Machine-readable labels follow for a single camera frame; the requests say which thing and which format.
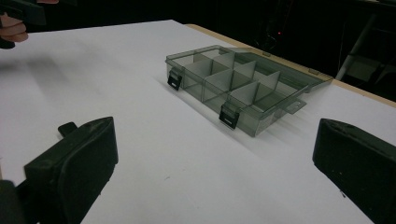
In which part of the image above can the white metal stand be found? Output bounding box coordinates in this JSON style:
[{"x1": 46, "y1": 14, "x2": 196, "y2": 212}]
[{"x1": 334, "y1": 12, "x2": 396, "y2": 82}]

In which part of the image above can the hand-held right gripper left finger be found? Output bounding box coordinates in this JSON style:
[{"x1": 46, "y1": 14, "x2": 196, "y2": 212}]
[{"x1": 23, "y1": 116, "x2": 120, "y2": 224}]

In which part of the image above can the clear grey compartment box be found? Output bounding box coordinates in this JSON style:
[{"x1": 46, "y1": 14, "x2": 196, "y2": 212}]
[{"x1": 164, "y1": 44, "x2": 334, "y2": 138}]

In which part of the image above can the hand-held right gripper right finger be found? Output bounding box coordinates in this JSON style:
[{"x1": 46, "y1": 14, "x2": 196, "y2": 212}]
[{"x1": 312, "y1": 118, "x2": 396, "y2": 224}]

